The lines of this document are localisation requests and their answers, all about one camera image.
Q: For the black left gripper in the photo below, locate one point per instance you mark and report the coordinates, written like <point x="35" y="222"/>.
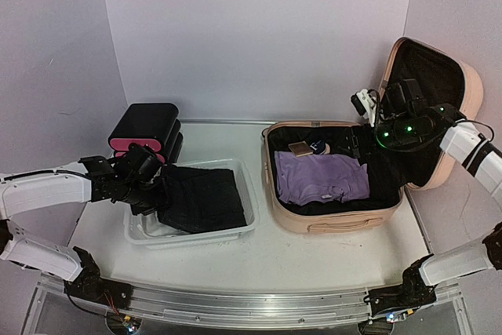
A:
<point x="159" y="200"/>

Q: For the pink hard-shell suitcase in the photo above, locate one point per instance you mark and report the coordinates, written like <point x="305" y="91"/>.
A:
<point x="442" y="80"/>

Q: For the black pink drawer organizer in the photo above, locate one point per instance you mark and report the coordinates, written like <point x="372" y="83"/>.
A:
<point x="153" y="125"/>

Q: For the black garment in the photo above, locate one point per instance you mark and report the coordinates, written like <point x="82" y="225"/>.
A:
<point x="201" y="200"/>

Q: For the purple garment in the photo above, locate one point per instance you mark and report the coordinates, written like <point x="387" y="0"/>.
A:
<point x="320" y="178"/>

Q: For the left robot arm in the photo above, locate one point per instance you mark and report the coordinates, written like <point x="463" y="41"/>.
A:
<point x="37" y="207"/>

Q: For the brown wallet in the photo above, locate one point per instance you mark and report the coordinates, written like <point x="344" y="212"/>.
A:
<point x="300" y="149"/>

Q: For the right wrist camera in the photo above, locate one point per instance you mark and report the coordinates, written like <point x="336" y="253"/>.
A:
<point x="367" y="103"/>

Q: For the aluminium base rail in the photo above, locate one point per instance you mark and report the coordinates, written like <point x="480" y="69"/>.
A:
<point x="137" y="308"/>

